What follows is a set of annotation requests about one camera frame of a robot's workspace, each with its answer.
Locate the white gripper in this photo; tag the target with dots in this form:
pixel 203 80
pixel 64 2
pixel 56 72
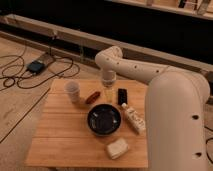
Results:
pixel 108 78

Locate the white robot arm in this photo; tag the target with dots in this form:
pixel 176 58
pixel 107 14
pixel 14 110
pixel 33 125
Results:
pixel 174 110

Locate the dark ceramic bowl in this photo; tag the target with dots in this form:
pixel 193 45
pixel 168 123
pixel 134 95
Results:
pixel 104 119

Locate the black rectangular block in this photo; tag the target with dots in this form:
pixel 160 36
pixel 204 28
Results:
pixel 122 96

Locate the white bottle with label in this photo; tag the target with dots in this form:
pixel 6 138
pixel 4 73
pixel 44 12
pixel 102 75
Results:
pixel 133 118

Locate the wooden table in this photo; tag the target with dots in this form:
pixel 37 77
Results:
pixel 64 137

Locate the white folded sponge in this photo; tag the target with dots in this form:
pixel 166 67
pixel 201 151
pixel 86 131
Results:
pixel 117 148

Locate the black power adapter box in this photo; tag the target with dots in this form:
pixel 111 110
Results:
pixel 35 67

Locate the metal rail beam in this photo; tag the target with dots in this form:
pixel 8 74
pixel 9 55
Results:
pixel 99 42

